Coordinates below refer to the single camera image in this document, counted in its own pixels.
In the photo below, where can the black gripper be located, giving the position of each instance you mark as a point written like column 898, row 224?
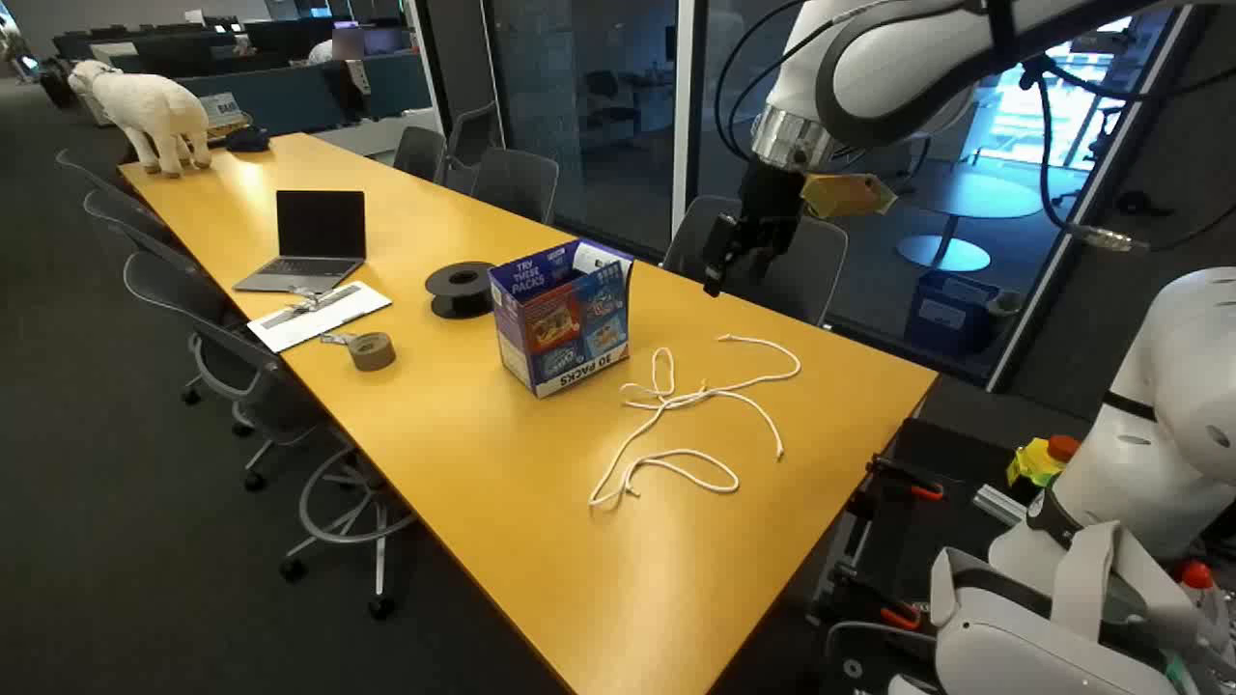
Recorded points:
column 771, row 207

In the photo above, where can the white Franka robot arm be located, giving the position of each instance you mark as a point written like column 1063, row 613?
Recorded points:
column 900, row 63

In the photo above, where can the blue printed cardboard box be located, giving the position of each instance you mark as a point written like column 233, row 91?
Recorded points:
column 562, row 323

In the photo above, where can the round white table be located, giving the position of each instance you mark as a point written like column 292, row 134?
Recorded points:
column 946, row 252

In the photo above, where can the blue storage bin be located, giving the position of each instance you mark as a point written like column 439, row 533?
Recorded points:
column 952, row 323

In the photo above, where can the plastic filament spool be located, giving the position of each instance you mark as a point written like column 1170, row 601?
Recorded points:
column 459, row 290

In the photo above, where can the black equipment cart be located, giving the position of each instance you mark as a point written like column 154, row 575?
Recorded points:
column 891, row 552

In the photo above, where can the yellow emergency stop button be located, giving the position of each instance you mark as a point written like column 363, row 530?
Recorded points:
column 1036, row 463

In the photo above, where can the grey tape roll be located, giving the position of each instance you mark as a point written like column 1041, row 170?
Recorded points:
column 370, row 348

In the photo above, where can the white paper sheet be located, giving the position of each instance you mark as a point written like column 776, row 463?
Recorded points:
column 321, row 313

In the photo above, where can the open dark laptop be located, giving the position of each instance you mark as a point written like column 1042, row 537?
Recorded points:
column 316, row 224

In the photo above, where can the person in light shirt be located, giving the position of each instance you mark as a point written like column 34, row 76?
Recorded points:
column 336, row 52

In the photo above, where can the white robot at right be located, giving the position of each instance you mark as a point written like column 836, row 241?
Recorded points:
column 1030, row 642

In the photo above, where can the blue office partition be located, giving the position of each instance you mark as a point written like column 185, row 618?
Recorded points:
column 282, row 98

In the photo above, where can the small black desk device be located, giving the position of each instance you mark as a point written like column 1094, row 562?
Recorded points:
column 249, row 142

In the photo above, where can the red capped bottle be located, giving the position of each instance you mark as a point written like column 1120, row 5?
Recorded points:
column 1200, row 575

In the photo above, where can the white polar bear plush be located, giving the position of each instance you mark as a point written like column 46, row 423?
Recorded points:
column 154, row 111

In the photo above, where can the yellow wrist camera mount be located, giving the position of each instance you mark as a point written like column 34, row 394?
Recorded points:
column 845, row 193

